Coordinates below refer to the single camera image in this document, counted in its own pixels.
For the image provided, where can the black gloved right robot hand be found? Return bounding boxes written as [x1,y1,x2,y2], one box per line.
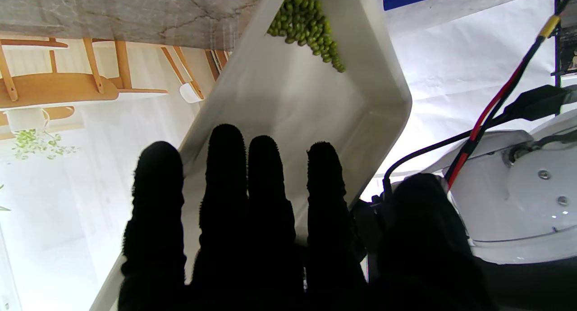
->
[118,124,492,311]

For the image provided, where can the scattered green beans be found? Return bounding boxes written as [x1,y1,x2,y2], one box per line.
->
[267,0,347,73]

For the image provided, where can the cream baking tray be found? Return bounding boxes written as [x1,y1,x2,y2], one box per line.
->
[90,0,412,311]

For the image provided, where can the red left arm cable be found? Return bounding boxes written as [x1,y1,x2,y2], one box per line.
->
[444,14,564,191]

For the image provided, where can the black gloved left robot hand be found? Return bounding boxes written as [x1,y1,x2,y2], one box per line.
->
[471,256,577,311]

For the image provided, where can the printed room backdrop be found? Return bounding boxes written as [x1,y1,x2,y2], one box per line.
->
[0,32,235,311]

